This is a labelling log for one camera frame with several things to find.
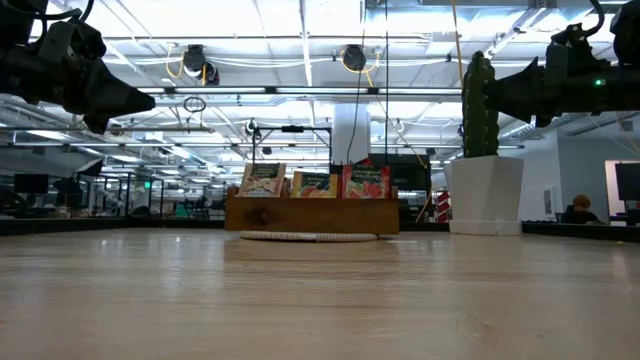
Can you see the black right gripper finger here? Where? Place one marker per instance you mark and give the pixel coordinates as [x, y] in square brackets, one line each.
[517, 95]

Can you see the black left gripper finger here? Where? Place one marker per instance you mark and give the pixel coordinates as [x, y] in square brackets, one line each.
[100, 124]
[115, 97]

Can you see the red tea bag packet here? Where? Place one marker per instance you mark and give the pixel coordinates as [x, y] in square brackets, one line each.
[366, 182]

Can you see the orange tea bag packet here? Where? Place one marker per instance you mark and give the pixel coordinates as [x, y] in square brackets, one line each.
[315, 185]

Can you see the brown wooden tea box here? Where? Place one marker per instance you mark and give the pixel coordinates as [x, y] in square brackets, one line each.
[312, 216]

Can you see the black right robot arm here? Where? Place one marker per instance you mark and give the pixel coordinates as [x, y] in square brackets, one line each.
[627, 30]

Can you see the green cactus plant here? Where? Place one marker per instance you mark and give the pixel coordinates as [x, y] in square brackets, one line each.
[479, 115]

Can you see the black computer monitor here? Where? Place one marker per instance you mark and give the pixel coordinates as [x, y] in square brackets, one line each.
[31, 184]

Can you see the white hexagonal planter pot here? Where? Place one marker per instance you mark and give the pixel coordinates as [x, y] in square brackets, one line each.
[487, 195]

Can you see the person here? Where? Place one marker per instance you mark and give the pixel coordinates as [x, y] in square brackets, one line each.
[579, 210]

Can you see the red white striped object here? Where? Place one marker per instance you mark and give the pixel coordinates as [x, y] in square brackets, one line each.
[443, 206]

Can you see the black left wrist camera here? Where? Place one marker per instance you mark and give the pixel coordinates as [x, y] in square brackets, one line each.
[67, 40]

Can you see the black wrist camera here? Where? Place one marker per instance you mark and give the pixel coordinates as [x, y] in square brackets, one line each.
[572, 47]
[67, 40]

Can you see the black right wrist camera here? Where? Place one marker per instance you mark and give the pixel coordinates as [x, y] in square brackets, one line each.
[572, 47]

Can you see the black wall screen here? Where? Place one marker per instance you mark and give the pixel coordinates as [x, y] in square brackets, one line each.
[627, 180]

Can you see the black metal gantry frame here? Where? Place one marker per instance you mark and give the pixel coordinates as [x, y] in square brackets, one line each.
[292, 129]

